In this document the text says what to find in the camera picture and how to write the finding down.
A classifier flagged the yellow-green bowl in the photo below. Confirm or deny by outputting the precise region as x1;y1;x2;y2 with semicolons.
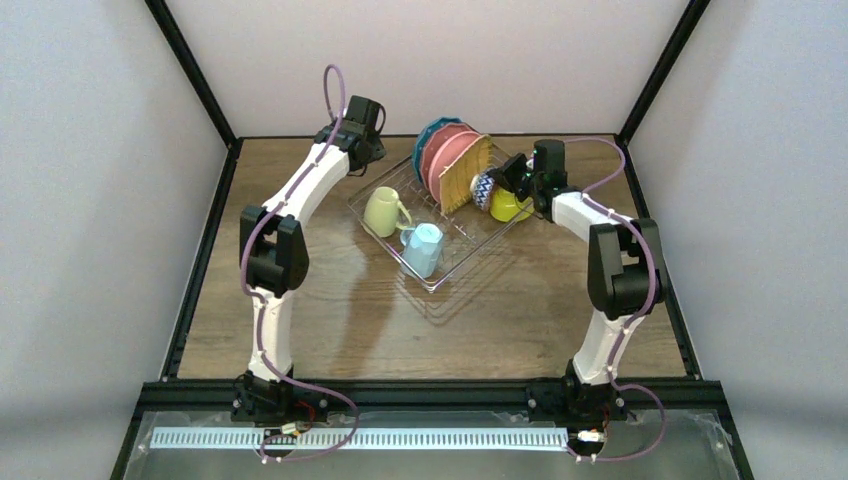
489;187;534;223

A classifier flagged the blue polka dot plate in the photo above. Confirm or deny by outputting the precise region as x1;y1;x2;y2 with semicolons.
411;117;462;184

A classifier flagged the blue zigzag patterned bowl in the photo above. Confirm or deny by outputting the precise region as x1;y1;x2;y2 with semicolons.
470;169;497;211

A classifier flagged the light green mug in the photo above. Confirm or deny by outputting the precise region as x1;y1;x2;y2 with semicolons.
363;186;413;238

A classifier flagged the pink polka dot plate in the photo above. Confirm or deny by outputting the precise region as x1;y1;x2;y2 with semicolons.
421;122;477;200

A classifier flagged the light blue mug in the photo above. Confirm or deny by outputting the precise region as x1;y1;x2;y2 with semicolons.
400;222;444;279

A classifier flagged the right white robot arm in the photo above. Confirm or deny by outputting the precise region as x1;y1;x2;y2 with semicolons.
487;139;670;387

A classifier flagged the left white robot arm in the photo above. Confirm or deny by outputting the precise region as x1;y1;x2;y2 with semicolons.
239;95;385;383

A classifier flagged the metal wire dish rack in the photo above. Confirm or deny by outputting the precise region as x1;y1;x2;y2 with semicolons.
347;154;532;292

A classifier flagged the black aluminium frame rail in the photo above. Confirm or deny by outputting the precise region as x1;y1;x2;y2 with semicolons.
135;377;726;414

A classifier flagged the white slotted cable duct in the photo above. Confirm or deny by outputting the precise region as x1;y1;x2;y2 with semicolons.
148;427;568;452

